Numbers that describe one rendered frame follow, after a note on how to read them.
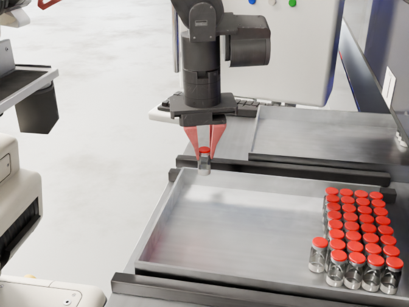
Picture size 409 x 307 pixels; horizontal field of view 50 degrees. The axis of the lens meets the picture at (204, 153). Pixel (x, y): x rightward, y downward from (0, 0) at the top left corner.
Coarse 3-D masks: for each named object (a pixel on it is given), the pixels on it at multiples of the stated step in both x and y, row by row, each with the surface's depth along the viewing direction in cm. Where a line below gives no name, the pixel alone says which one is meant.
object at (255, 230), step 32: (192, 192) 78; (224, 192) 78; (256, 192) 78; (288, 192) 77; (320, 192) 76; (160, 224) 66; (192, 224) 69; (224, 224) 69; (256, 224) 69; (288, 224) 69; (320, 224) 69; (160, 256) 62; (192, 256) 62; (224, 256) 62; (256, 256) 62; (288, 256) 62; (256, 288) 54; (288, 288) 53; (320, 288) 52
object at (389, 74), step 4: (388, 68) 87; (388, 72) 87; (388, 76) 87; (392, 76) 84; (388, 80) 86; (392, 80) 84; (384, 84) 90; (388, 84) 86; (392, 84) 83; (384, 88) 90; (392, 88) 83; (384, 92) 89; (388, 92) 86; (392, 92) 83; (384, 96) 89; (388, 96) 85; (392, 96) 83; (388, 100) 85; (388, 104) 85
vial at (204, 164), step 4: (200, 156) 72; (204, 156) 71; (208, 156) 72; (200, 160) 72; (204, 160) 72; (208, 160) 72; (200, 164) 72; (204, 164) 72; (208, 164) 72; (200, 168) 72; (204, 168) 72; (208, 168) 72; (200, 172) 73; (204, 172) 73; (208, 172) 73
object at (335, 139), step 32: (256, 128) 98; (288, 128) 103; (320, 128) 103; (352, 128) 103; (384, 128) 103; (256, 160) 85; (288, 160) 83; (320, 160) 82; (352, 160) 81; (384, 160) 88
